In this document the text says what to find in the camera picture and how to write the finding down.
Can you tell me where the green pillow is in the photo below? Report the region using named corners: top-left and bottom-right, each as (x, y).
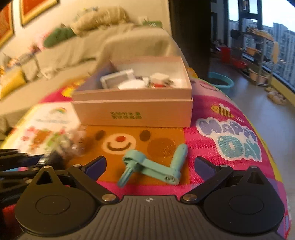
top-left (43, 27), bottom-right (76, 48)

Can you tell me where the teal plastic crank handle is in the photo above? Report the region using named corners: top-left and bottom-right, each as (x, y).
top-left (117, 143), bottom-right (188, 187)

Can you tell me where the pink cardboard box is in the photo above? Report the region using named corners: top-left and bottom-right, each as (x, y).
top-left (71, 55), bottom-right (193, 128)

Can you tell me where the cartoon printed paper sheet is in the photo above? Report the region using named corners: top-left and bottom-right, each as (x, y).
top-left (5, 103), bottom-right (81, 155)

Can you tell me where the metal storage rack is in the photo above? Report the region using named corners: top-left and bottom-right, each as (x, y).
top-left (230, 25), bottom-right (279, 85)

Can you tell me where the gold framed wall picture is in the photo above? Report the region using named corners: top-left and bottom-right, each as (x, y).
top-left (20, 0), bottom-right (60, 27)
top-left (0, 3), bottom-right (15, 48)

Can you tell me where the red plastic bucket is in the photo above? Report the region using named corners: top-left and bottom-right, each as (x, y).
top-left (220, 46), bottom-right (232, 63)

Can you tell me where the beige covered sofa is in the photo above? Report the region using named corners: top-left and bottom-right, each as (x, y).
top-left (0, 22), bottom-right (185, 139)

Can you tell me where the clear plastic bag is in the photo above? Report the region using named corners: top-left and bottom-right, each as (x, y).
top-left (49, 128), bottom-right (87, 167)

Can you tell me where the yellow pillow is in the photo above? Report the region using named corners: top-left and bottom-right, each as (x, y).
top-left (0, 68), bottom-right (27, 98)

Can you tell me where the beige knitted pillow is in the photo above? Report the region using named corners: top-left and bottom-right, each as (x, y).
top-left (71, 6), bottom-right (128, 36)

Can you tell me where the teal plastic basin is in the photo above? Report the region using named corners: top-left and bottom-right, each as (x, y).
top-left (208, 72), bottom-right (234, 94)

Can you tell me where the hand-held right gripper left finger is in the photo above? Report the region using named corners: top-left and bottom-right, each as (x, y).
top-left (30, 156), bottom-right (118, 204)

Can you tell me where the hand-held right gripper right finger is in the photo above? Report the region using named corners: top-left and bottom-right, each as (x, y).
top-left (181, 157), bottom-right (269, 203)

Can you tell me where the white rectangular frame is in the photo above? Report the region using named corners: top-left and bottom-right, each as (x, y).
top-left (100, 69), bottom-right (134, 89)

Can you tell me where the white round disc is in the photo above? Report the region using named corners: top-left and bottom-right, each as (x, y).
top-left (118, 80), bottom-right (148, 90)

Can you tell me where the colourful cartoon printed mat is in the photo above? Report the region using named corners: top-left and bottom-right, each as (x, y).
top-left (0, 69), bottom-right (288, 240)

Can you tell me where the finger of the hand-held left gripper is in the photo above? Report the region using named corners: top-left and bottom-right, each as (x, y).
top-left (0, 150), bottom-right (50, 166)
top-left (0, 166), bottom-right (44, 184)

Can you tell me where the pair of beige slippers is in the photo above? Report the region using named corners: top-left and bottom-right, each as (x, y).
top-left (265, 86), bottom-right (287, 105)

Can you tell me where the bunch of keys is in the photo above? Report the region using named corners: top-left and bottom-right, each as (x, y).
top-left (147, 78), bottom-right (176, 88)

